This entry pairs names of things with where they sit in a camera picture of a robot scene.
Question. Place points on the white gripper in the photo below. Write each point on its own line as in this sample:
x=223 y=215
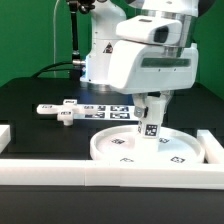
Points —
x=139 y=68

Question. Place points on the white round table top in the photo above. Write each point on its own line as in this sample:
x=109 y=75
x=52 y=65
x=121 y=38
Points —
x=125 y=144

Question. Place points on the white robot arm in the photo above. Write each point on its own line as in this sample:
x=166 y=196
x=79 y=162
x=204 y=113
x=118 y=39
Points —
x=106 y=16

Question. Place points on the white tag plate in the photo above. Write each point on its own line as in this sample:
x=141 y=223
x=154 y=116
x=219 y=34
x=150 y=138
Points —
x=111 y=112

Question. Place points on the white right fence bar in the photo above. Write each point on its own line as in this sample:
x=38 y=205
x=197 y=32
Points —
x=214 y=152

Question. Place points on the white fence bar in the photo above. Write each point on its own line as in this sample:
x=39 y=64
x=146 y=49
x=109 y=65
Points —
x=5 y=136
x=214 y=152
x=98 y=173

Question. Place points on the white cross table base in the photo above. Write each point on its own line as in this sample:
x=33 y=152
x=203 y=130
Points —
x=64 y=112

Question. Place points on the white front fence bar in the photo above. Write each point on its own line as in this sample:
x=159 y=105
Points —
x=98 y=173

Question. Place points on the white left fence bar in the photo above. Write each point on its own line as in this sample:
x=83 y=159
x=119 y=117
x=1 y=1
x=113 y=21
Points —
x=5 y=136

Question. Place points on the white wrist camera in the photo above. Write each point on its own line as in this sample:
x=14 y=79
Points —
x=150 y=30

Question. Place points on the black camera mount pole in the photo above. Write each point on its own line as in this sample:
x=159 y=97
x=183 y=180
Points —
x=84 y=7

